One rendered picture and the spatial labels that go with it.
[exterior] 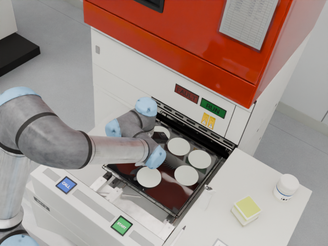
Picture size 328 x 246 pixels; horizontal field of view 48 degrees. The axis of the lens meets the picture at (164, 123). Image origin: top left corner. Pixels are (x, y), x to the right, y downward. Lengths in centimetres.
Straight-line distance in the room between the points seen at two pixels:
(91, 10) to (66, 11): 253
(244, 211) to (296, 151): 178
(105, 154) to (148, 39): 64
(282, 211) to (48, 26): 305
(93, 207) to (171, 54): 63
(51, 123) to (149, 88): 88
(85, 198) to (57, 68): 214
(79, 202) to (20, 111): 56
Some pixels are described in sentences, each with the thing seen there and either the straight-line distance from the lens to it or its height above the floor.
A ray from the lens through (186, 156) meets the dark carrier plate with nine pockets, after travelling 158.
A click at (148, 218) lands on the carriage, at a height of 88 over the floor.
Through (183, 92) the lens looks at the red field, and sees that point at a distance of 156.
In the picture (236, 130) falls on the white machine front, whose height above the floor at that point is 105.
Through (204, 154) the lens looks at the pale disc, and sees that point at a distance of 161.
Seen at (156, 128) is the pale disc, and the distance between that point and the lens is 166.
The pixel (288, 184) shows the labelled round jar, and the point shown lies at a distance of 143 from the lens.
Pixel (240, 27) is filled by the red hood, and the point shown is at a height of 152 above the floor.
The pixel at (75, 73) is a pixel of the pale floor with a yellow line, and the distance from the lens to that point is 332.
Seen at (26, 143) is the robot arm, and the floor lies 148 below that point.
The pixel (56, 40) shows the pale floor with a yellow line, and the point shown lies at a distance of 372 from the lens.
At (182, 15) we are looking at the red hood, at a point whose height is 147.
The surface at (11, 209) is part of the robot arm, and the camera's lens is 113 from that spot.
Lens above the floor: 214
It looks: 47 degrees down
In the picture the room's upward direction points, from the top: 9 degrees clockwise
